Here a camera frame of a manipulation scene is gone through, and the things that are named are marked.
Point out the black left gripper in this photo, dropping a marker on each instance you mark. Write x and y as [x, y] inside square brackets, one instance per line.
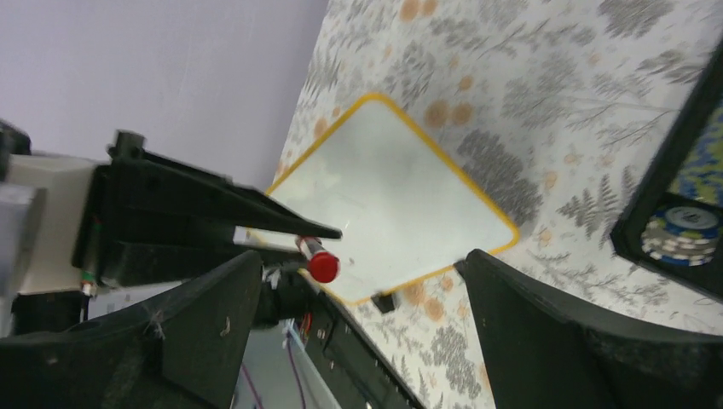
[165, 220]

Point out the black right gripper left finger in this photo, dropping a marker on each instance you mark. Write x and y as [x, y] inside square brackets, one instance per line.
[180, 349]

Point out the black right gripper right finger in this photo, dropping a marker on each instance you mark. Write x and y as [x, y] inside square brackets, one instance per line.
[544, 348]

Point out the red capped whiteboard marker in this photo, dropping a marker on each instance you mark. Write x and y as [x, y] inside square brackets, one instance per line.
[323, 266]

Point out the yellow framed whiteboard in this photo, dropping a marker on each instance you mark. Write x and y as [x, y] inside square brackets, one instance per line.
[406, 210]

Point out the black poker chip case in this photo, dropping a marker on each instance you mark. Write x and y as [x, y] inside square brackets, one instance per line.
[673, 223]

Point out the floral patterned table mat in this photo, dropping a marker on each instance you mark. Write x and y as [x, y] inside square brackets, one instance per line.
[555, 109]

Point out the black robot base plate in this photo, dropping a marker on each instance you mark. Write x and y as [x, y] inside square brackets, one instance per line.
[353, 368]

